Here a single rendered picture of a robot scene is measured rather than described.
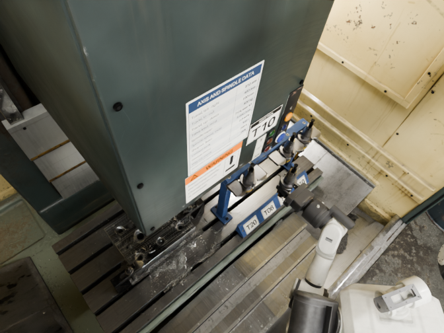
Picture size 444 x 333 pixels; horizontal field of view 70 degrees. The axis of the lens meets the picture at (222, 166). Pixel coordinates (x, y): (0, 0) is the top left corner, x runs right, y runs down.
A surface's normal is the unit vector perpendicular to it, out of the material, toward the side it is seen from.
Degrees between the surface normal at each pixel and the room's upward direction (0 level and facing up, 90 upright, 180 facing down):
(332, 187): 24
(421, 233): 0
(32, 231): 0
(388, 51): 90
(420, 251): 0
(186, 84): 90
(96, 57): 90
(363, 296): 18
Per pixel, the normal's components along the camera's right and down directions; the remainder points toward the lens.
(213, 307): -0.02, -0.47
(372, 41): -0.75, 0.52
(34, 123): 0.66, 0.66
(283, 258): 0.17, -0.61
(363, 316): -0.13, -0.72
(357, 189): -0.24, -0.28
